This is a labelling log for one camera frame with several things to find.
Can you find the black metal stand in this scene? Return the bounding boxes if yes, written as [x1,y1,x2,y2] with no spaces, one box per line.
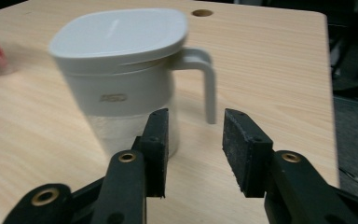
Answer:
[330,31,358,94]

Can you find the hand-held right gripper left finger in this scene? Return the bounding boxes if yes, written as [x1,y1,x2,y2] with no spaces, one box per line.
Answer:
[91,107,171,224]

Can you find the white lidded jar with handle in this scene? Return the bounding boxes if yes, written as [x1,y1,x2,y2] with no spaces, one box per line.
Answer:
[48,7,217,160]

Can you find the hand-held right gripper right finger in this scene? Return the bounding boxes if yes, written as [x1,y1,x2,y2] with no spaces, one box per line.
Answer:
[222,107,358,224]

